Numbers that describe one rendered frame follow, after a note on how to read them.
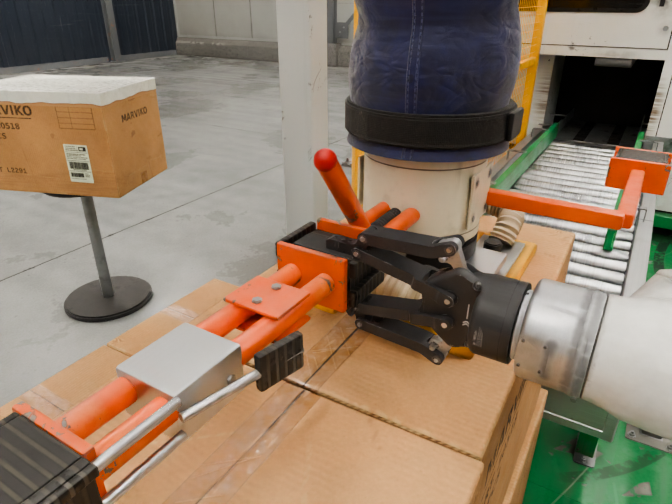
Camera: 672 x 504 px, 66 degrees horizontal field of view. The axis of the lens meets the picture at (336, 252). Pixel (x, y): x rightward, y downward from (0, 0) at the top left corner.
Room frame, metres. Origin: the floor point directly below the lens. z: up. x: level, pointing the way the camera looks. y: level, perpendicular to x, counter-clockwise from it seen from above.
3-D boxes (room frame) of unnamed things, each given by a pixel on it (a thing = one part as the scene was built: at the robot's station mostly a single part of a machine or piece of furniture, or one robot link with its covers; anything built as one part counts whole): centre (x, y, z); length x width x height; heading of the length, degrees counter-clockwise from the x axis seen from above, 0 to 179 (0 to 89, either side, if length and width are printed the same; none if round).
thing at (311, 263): (0.50, 0.01, 1.07); 0.10 x 0.08 x 0.06; 59
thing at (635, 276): (1.91, -1.23, 0.50); 2.31 x 0.05 x 0.19; 149
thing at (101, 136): (2.16, 1.10, 0.82); 0.60 x 0.40 x 0.40; 79
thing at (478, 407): (0.71, -0.11, 0.74); 0.60 x 0.40 x 0.40; 150
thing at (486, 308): (0.40, -0.12, 1.07); 0.09 x 0.07 x 0.08; 59
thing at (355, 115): (0.71, -0.13, 1.19); 0.23 x 0.23 x 0.04
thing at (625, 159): (0.83, -0.50, 1.07); 0.09 x 0.08 x 0.05; 59
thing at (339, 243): (0.47, -0.02, 1.11); 0.05 x 0.01 x 0.03; 59
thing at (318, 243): (0.49, 0.01, 1.10); 0.07 x 0.03 x 0.01; 59
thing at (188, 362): (0.31, 0.12, 1.07); 0.07 x 0.07 x 0.04; 59
